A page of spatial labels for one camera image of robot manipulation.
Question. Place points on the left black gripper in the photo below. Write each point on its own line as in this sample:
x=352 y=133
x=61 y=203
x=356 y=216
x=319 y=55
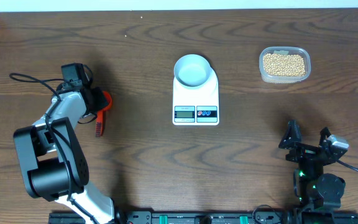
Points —
x=102 y=100

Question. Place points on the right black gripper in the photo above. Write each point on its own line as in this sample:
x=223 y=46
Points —
x=304 y=151

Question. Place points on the red plastic scoop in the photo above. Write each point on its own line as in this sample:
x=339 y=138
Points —
x=101 y=115

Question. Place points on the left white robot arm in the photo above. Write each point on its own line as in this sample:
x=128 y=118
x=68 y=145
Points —
x=52 y=162

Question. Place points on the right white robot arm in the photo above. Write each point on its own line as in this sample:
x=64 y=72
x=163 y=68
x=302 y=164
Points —
x=317 y=189

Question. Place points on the grey round bowl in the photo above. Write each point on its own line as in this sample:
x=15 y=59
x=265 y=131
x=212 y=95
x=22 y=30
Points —
x=192 y=70

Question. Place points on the white digital kitchen scale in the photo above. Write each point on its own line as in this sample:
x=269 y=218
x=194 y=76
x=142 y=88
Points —
x=196 y=105

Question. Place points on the clear plastic container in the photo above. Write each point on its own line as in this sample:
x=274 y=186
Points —
x=285 y=51

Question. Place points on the soybeans in container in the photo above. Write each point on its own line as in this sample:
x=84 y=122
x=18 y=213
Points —
x=284 y=65

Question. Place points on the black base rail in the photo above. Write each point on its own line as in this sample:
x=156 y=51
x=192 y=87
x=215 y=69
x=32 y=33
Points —
x=259 y=216

